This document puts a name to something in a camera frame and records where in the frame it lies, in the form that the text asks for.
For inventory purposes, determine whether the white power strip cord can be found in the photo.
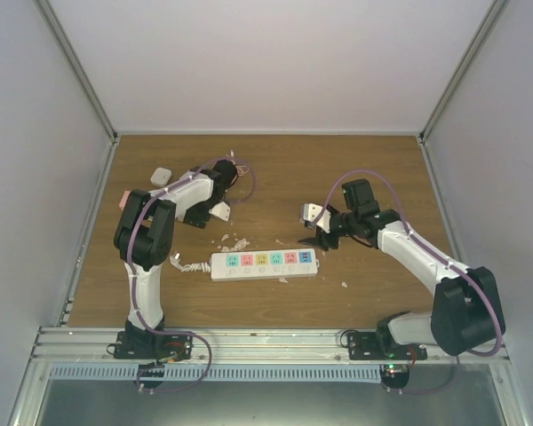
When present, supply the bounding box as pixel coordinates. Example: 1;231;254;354
168;251;213;273

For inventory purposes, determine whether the white rounded square adapter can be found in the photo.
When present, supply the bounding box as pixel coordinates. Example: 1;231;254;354
150;167;172;187

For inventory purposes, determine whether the pink usb cable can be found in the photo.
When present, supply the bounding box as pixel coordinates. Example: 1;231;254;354
224;148;251;177

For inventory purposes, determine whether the white power strip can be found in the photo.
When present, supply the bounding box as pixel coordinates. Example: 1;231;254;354
210;248;319;281

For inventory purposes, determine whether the pink cube socket adapter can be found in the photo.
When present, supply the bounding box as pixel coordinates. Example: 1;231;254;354
118;191;131;211

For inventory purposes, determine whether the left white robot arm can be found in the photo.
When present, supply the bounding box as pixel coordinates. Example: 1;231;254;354
114;157;238;359

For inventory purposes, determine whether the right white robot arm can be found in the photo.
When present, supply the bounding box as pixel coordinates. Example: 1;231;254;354
300;179;505;359

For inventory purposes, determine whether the white paper scrap pile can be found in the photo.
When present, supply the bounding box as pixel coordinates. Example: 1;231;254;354
207;238;352;288

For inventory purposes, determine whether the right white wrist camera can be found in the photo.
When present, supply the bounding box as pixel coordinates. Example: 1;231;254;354
299;203;331;233

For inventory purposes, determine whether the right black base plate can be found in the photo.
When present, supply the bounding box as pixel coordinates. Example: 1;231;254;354
338;329;428;361

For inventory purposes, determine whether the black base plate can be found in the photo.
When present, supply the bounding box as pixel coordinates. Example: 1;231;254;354
107;328;193;363
338;329;428;361

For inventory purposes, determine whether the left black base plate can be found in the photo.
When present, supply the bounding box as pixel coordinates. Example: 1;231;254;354
107;328;193;363

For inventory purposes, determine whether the aluminium front rail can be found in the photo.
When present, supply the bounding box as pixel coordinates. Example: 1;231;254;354
31;326;510;363

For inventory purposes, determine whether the left aluminium frame post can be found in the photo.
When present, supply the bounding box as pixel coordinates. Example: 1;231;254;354
31;0;121;144

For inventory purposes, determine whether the aluminium frame post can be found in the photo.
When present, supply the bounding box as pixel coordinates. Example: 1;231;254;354
417;0;512;144
31;0;121;144

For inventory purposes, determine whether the grey slotted cable duct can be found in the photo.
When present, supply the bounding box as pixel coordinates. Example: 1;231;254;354
50;363;381;383

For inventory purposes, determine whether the right aluminium frame post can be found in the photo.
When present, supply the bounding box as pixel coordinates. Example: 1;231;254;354
417;0;512;144

